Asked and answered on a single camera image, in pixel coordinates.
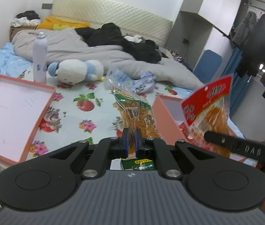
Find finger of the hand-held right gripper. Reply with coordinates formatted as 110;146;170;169
204;131;265;164

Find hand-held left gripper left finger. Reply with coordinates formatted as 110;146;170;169
49;128;131;179

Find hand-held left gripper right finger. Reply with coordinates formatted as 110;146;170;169
135;128;214;179

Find green-trimmed clear snack packet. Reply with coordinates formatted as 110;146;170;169
108;77;162;172

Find pink cardboard box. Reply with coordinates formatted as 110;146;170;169
152;95;208;146

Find red-bordered clear snack packet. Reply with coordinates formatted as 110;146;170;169
181;73;233;161

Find floral printed sheet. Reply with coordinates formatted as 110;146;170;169
17;63;195;165

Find blue white plastic bag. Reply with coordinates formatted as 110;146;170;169
130;71;157;95

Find blue curtain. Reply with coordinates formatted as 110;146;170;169
224;46;244;113

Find white blue plush toy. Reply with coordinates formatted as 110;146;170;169
47;59;105;85

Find blue chair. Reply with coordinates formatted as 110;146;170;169
193;49;223;78

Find grey duvet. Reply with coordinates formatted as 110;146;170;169
11;28;205;91

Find row of small bottles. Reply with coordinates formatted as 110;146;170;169
169;49;187;63

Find hanging dark clothes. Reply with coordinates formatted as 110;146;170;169
230;10;265;102

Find black white plush toy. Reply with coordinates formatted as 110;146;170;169
124;34;145;44

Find black jacket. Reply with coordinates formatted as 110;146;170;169
75;23;162;64

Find white spray bottle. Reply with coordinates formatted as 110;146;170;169
32;31;48;85

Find pink box lid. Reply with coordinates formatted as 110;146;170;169
0;74;57;164

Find cream quilted headboard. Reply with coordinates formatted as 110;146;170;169
52;0;173;50

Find yellow cloth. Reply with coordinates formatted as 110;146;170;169
36;16;91;31

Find white wardrobe cabinet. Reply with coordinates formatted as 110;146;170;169
165;0;246;52

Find pile of clothes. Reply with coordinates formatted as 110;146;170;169
11;10;41;28

